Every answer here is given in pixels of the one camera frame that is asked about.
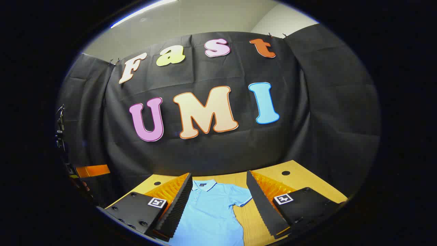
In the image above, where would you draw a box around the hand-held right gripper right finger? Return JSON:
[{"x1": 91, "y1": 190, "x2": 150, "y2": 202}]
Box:
[{"x1": 246, "y1": 170, "x2": 347, "y2": 240}]

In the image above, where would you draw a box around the black backdrop cloth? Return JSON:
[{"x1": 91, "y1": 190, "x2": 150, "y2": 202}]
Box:
[{"x1": 56, "y1": 23, "x2": 381, "y2": 205}]

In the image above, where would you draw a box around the light blue polo T-shirt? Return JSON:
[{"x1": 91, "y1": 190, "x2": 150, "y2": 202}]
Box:
[{"x1": 169, "y1": 179, "x2": 253, "y2": 246}]

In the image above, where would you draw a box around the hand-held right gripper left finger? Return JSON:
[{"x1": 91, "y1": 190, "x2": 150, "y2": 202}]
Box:
[{"x1": 98, "y1": 172, "x2": 194, "y2": 242}]

